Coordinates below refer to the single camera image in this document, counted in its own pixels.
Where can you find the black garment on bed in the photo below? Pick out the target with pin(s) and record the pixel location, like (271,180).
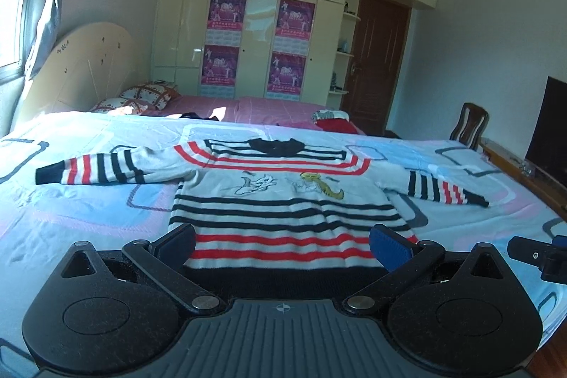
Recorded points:
(195,116)

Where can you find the light blue patterned bedsheet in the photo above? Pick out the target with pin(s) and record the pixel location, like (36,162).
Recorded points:
(40,222)

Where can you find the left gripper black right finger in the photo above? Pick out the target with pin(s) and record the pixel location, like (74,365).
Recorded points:
(406,263)

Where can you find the patterned pillow near headboard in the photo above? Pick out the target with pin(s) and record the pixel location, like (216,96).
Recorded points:
(120,106)

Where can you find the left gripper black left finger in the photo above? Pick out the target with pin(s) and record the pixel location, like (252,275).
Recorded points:
(162,262)

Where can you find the pink poster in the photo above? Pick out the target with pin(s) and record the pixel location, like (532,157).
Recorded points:
(295,19)
(286,73)
(226,15)
(219,65)

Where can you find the striped knit children's sweater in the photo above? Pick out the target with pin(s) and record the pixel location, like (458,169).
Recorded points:
(271,216)

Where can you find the lower right pink poster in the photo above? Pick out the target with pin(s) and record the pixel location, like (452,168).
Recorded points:
(286,73)

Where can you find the dark wooden chair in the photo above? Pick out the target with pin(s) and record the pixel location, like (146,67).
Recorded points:
(472,122)

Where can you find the pink bed cover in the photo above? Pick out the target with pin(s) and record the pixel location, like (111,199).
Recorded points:
(251,111)

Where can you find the dark brown wooden door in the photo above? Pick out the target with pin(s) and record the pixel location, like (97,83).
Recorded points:
(377,54)

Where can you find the lower left pink poster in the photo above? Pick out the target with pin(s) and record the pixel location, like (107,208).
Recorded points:
(219,65)

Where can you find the beige rounded headboard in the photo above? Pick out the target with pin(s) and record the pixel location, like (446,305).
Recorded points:
(93,63)

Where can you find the upper right pink poster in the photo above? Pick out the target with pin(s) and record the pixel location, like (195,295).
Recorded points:
(295,19)

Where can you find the patterned pillow by wardrobe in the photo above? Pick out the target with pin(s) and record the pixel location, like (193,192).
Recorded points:
(156,94)

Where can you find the black television screen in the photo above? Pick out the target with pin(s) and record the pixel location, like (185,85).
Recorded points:
(547,150)

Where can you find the upper left pink poster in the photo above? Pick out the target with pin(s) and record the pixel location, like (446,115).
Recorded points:
(226,15)

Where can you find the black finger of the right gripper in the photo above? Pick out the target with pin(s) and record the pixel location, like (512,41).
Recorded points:
(550,259)

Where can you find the white patterned garment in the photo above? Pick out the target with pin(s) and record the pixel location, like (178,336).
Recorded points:
(325,114)

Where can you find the red folded garment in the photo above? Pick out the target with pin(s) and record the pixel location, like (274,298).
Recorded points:
(337,125)

